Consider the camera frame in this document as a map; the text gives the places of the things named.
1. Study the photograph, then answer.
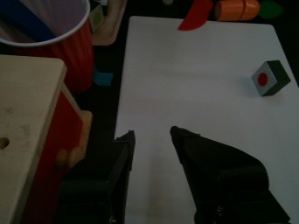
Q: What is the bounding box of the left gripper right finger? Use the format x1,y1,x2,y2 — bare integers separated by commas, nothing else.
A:
169,125,292,224

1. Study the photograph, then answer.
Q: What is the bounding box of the red toy knife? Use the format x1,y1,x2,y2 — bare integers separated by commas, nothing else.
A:
177,0,215,32

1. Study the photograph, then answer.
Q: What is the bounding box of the pink rectangular plate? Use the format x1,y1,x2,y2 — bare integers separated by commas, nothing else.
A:
91,0,128,47

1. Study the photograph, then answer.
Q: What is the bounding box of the toy sushi piece red centre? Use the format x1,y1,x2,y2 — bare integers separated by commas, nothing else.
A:
251,59,292,97

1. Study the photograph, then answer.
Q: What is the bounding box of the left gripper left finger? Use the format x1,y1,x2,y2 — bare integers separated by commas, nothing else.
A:
57,129,136,224

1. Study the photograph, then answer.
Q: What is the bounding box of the orange toy carrot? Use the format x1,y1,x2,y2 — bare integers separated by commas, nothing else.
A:
212,0,261,22

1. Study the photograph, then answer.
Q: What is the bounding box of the blue tape piece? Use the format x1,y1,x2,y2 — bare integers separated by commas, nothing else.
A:
92,71,116,88

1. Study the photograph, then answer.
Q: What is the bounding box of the red plastic cup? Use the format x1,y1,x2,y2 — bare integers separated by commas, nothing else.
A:
0,0,96,95

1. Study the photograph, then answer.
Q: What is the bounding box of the wooden box red drawer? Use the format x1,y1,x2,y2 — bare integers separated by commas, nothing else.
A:
0,53,95,224

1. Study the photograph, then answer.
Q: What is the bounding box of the blue utensil in cup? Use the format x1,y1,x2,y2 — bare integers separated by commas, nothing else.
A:
0,0,60,44

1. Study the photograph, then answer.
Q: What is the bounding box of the green toy carrot top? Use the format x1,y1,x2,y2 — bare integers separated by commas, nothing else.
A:
257,0,285,20

